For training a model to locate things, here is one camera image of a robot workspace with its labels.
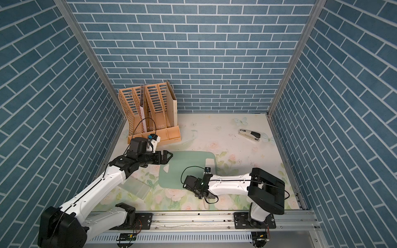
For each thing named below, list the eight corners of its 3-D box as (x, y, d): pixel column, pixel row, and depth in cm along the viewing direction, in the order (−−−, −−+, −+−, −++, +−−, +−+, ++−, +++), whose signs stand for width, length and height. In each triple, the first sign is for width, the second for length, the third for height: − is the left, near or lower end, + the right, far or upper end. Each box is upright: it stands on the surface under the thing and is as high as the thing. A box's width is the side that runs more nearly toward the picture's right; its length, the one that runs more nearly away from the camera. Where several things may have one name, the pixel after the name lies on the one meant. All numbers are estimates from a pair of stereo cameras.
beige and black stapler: (237, 135, 111) (238, 130, 107) (238, 131, 113) (239, 127, 110) (257, 142, 107) (259, 137, 104) (258, 138, 110) (260, 133, 106)
